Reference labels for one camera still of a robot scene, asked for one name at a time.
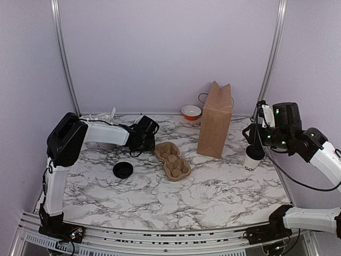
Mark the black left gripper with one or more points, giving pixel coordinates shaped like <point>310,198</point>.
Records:
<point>151,146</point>

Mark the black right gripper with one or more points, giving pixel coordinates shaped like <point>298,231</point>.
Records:
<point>252,139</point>

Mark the white paper coffee cup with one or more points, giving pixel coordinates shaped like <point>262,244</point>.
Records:
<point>250,164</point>

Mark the brown paper bag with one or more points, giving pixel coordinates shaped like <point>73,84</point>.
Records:
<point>215,121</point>

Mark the brown cardboard cup carrier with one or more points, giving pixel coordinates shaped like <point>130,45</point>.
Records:
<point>176,167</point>

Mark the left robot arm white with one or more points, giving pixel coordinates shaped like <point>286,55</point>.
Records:
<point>65,143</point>

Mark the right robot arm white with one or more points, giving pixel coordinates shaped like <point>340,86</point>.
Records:
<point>324,160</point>

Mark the black lid stack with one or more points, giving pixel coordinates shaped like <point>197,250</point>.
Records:
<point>123,170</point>

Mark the white wrapped stir stick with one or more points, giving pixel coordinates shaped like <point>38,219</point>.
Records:
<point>113,112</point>

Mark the white ribbed canister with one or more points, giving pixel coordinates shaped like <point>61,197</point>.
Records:
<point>107,118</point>

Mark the orange white bowl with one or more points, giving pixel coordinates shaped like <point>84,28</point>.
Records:
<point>191,112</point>

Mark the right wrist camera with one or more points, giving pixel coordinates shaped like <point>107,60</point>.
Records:
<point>265,112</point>

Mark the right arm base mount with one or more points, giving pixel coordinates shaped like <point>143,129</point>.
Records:
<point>275,229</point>

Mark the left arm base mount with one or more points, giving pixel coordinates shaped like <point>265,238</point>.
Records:
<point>61,232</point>

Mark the aluminium frame post right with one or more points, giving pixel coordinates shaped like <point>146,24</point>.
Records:
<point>277,36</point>

